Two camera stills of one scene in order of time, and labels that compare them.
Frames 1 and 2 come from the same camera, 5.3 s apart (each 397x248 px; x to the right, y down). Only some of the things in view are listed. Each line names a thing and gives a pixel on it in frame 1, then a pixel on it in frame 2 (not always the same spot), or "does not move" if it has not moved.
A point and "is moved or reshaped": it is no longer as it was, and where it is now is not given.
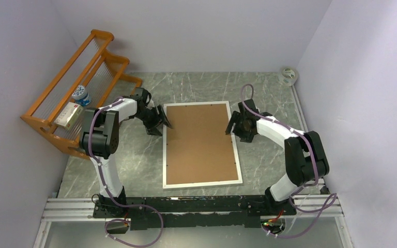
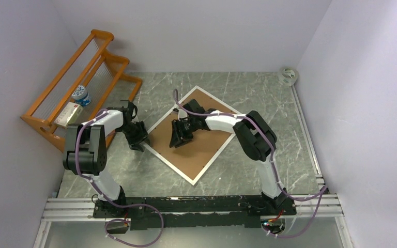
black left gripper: (151, 127) to (142, 135)
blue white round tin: (81, 96) does not move
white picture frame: (229, 183) to (193, 138)
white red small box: (71, 115) does not move
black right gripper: (236, 117) to (179, 138)
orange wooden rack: (89, 66) does not move
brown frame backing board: (198, 149) is moved or reshaped
